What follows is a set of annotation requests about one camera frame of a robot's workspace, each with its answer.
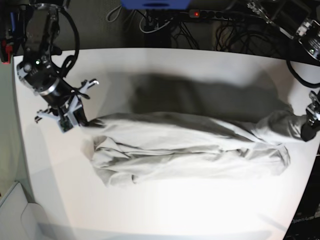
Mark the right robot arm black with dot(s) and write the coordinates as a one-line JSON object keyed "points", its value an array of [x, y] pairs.
{"points": [[39, 73]]}

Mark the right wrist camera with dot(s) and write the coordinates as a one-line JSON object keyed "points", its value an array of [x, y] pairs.
{"points": [[65, 125]]}

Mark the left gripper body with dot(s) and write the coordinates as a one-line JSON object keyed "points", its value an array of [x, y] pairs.
{"points": [[313, 109]]}

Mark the red clamp at table corner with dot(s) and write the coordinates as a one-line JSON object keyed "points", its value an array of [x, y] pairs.
{"points": [[5, 52]]}

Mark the blue handled tool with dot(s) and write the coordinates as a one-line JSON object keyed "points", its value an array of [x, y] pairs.
{"points": [[15, 25]]}

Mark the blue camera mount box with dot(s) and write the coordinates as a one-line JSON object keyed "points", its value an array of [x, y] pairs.
{"points": [[155, 4]]}

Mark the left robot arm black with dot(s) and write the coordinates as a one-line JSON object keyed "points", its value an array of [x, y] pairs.
{"points": [[294, 19]]}

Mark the black power strip red light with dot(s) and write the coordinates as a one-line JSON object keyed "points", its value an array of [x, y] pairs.
{"points": [[195, 15]]}

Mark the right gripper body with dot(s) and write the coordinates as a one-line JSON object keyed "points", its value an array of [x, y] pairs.
{"points": [[62, 99]]}

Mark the grey t-shirt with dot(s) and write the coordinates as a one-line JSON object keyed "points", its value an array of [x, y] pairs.
{"points": [[132, 148]]}

